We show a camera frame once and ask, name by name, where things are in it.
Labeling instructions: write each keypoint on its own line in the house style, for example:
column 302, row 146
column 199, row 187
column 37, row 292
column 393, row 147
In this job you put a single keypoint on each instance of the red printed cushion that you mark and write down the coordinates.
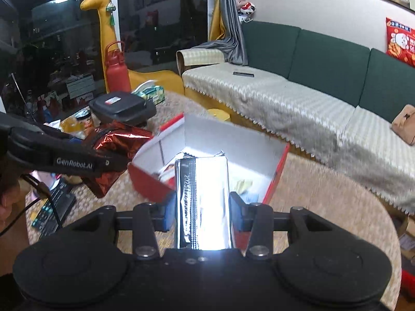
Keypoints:
column 400, row 42

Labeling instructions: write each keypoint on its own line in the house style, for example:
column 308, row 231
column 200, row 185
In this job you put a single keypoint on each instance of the plush toy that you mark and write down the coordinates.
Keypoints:
column 245, row 10

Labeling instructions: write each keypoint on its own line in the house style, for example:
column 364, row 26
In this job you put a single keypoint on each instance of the green tissue pack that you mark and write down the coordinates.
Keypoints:
column 150, row 90

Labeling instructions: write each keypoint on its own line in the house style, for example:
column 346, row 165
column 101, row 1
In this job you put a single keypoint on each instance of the tan handbag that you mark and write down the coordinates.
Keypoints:
column 404, row 124

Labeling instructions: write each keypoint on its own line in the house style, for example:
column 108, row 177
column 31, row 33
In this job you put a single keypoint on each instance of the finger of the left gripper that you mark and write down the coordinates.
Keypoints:
column 114, row 163

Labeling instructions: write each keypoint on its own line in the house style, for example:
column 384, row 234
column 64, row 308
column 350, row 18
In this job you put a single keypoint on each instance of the yellow giraffe figure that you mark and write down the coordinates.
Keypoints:
column 169, row 80

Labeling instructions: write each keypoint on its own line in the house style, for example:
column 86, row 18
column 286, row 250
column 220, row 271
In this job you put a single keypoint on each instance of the dark red foil Oreo bag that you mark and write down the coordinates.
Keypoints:
column 119, row 141

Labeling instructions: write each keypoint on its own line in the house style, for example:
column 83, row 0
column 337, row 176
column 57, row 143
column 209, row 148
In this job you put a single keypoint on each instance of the black lidded container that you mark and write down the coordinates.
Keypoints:
column 122, row 107

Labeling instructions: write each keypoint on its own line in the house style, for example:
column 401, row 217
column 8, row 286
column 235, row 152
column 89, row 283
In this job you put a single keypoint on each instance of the yellow stool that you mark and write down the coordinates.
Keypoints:
column 220, row 114

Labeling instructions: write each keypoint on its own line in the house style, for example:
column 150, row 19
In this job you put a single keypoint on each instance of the silver foil packet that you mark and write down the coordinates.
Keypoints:
column 203, row 219

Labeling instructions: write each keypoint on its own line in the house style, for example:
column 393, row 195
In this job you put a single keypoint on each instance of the green sofa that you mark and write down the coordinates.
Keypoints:
column 350, row 72

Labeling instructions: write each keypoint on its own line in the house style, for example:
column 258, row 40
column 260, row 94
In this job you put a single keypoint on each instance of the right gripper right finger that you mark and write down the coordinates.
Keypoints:
column 253, row 227

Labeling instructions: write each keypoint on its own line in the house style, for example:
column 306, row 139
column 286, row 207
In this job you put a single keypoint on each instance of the cream snack packet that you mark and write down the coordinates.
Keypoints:
column 243, row 186

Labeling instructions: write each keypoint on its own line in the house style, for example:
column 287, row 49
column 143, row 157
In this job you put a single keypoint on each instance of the red cardboard box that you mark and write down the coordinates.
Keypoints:
column 251, row 156

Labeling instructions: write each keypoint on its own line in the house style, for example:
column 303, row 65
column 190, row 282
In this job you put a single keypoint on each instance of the grey curtain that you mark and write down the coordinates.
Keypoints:
column 226, row 42

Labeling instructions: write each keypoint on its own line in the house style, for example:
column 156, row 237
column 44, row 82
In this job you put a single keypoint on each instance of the beige sofa cover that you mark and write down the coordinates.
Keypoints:
column 349, row 139

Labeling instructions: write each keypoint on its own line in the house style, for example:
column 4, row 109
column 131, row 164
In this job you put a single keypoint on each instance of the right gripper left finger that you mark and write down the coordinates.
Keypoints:
column 149, row 218

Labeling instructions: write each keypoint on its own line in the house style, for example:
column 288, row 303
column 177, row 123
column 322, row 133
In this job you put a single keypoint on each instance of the black remote control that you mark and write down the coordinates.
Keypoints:
column 63, row 200

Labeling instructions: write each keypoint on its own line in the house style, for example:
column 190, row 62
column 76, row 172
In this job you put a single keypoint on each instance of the red water bottle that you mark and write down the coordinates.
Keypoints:
column 116, row 71

